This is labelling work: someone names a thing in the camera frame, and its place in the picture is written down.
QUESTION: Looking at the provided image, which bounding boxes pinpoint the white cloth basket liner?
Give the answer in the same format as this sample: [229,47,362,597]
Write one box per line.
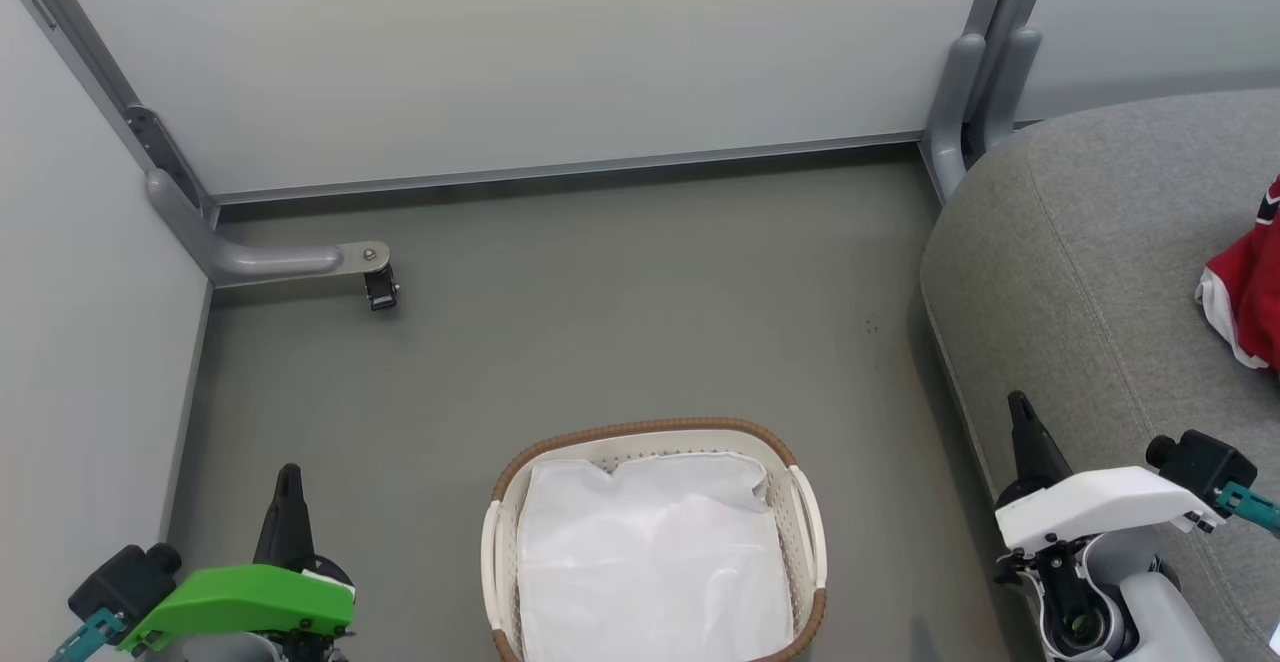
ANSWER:
[517,450,797,662]

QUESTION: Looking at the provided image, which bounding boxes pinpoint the left arm cable teal plug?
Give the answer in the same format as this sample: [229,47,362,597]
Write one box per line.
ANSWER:
[48,607,127,662]

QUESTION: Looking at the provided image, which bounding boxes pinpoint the black caster wheel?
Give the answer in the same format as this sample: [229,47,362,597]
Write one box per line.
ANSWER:
[363,264,401,313]

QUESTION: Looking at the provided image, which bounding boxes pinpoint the white basket with brown rim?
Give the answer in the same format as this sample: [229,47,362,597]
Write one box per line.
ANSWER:
[481,418,829,662]

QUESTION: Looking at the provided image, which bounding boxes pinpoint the grey double partition post foot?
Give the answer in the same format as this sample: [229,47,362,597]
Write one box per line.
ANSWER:
[920,27,1043,205]

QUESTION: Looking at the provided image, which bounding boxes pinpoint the grey fabric sofa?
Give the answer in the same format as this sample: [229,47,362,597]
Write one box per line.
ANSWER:
[920,90,1280,662]

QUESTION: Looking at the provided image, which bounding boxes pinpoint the red jersey with black numbers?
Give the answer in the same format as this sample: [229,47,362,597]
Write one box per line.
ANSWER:
[1195,174,1280,371]

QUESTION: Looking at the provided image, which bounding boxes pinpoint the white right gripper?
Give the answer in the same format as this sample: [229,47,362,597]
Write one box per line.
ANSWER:
[994,390,1227,555]

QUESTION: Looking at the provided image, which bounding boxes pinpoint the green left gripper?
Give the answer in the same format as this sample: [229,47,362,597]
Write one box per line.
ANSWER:
[118,462,357,662]

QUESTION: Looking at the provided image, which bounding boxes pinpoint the grey partition foot bracket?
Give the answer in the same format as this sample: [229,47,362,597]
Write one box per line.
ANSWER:
[125,107,393,291]

